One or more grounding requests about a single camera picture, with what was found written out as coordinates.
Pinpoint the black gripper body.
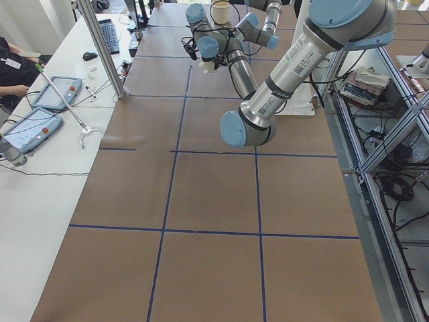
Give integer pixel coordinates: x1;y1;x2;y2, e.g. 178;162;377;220
182;37;198;60
211;54;227;69

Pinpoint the white ribbed HOME mug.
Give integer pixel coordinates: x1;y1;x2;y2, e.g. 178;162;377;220
198;60;217;74

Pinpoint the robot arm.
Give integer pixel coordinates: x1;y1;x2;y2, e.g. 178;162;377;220
181;1;283;62
186;1;397;147

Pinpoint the white bowl container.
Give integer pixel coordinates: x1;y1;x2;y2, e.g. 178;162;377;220
210;1;230;25

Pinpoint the black keyboard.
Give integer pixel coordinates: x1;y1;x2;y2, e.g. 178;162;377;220
98;19;120;54

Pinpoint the black computer mouse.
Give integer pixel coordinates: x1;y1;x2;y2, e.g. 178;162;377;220
82;52;98;62

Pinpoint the far teach pendant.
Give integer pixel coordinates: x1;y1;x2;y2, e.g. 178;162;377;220
32;76;83;113

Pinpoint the teach pendant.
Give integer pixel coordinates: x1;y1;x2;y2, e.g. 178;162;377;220
32;76;83;113
4;107;63;154

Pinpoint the metal grabber stick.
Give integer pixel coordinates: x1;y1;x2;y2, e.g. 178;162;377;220
35;64;104;149

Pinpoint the stack of books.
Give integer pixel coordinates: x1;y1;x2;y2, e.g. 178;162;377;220
339;66;391;106

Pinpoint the near teach pendant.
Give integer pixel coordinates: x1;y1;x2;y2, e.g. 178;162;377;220
4;107;63;154

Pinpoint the seated person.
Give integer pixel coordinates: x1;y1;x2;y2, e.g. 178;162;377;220
1;37;44;114

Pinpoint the plastic water bottle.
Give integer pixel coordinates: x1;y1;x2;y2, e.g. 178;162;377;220
1;135;27;166

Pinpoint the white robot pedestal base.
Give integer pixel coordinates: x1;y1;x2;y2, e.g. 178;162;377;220
275;83;315;117

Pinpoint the aluminium frame post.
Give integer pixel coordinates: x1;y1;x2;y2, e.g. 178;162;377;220
76;0;125;99

